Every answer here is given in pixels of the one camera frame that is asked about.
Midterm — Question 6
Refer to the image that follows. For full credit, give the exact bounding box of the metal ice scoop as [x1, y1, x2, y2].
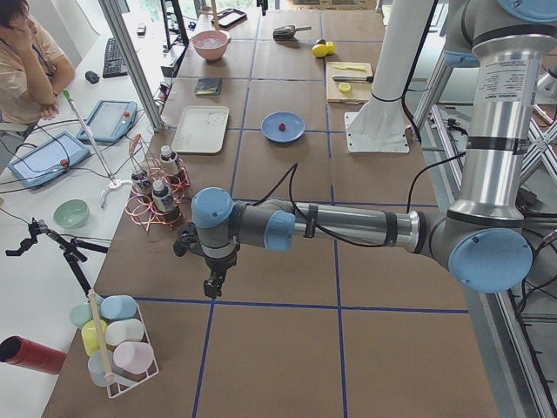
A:
[272, 24, 312, 40]

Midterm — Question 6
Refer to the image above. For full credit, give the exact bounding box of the white plastic cup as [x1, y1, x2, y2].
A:
[105, 318, 144, 347]

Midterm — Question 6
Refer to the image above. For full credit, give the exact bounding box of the yellow plastic knife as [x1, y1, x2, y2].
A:
[332, 64, 368, 72]

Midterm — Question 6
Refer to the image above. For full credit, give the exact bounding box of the black computer mouse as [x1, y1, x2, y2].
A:
[85, 71, 99, 84]

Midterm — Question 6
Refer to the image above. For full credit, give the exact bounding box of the wooden paper towel stand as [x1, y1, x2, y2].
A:
[210, 0, 220, 31]

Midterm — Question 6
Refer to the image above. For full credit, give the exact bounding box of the light blue plastic cup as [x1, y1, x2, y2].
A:
[87, 351, 110, 388]

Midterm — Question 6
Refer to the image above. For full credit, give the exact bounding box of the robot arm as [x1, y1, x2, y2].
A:
[191, 1, 556, 299]

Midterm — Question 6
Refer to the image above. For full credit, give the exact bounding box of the wooden cutting board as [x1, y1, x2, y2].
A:
[325, 62, 373, 104]

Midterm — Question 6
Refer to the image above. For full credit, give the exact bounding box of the black camera tripod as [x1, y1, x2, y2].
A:
[5, 219, 109, 295]

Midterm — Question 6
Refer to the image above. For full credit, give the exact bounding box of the aluminium frame post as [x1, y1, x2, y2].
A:
[98, 0, 164, 132]

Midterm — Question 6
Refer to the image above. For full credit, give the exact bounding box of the yellow lemon small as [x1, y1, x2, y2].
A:
[325, 41, 335, 56]

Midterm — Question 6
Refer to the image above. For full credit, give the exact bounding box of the tea bottle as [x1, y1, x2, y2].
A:
[152, 179, 183, 225]
[160, 145, 185, 185]
[131, 170, 152, 204]

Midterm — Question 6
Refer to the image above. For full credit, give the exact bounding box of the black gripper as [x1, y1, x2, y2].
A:
[203, 254, 238, 299]

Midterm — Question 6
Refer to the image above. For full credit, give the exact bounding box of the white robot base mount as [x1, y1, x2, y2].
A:
[346, 0, 437, 153]

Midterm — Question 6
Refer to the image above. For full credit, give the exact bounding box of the red cylinder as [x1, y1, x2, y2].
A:
[1, 335, 66, 374]

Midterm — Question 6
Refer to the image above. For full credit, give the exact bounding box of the tea bottle front left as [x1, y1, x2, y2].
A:
[152, 179, 183, 225]

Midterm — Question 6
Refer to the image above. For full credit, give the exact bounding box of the half lemon slice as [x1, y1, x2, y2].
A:
[338, 82, 352, 94]

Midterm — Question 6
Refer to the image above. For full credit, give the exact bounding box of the copper wire bottle rack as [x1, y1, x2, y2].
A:
[125, 134, 191, 231]

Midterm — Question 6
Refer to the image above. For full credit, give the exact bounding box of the blue teach pendant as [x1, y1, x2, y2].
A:
[85, 99, 138, 144]
[8, 131, 91, 188]

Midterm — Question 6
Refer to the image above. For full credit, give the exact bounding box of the white grabber stick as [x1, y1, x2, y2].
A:
[62, 89, 132, 209]

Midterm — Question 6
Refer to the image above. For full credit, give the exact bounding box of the cream bear tray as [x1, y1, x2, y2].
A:
[171, 105, 230, 154]

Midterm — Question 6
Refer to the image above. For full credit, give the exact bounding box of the black keyboard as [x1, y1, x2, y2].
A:
[102, 37, 128, 78]

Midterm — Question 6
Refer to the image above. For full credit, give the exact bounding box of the pink plastic cup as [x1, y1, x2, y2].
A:
[112, 341, 154, 374]

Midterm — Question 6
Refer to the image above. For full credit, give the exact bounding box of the white wire cup rack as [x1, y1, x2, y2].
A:
[88, 290, 159, 399]

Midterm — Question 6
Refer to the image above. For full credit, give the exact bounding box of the yellow plastic cup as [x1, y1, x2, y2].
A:
[81, 320, 100, 357]

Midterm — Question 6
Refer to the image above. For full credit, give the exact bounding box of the blue teach pendant far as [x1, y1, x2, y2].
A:
[85, 99, 138, 144]

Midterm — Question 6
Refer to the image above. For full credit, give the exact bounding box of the tea bottle right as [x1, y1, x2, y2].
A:
[160, 145, 185, 185]

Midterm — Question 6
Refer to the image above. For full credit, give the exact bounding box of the green bowl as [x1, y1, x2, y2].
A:
[53, 199, 90, 229]

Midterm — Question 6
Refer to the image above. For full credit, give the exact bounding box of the blue plastic plate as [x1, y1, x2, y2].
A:
[261, 111, 305, 144]

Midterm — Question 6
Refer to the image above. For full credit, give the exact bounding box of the mint plastic cup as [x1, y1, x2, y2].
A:
[69, 302, 93, 329]

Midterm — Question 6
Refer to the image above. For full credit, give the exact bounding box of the yellow lemon large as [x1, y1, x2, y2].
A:
[312, 44, 329, 58]

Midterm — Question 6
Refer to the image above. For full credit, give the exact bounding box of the pink bowl with ice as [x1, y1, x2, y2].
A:
[191, 30, 232, 61]

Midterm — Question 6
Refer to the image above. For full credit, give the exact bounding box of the tea bottle middle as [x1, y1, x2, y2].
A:
[131, 170, 152, 204]

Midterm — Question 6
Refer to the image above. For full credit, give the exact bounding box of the seated person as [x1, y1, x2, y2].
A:
[1, 1, 75, 125]

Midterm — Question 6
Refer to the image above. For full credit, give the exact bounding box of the blue teach pendant near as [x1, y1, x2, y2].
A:
[8, 131, 91, 188]

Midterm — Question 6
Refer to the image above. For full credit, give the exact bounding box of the steel knife handle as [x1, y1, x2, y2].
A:
[332, 75, 374, 84]

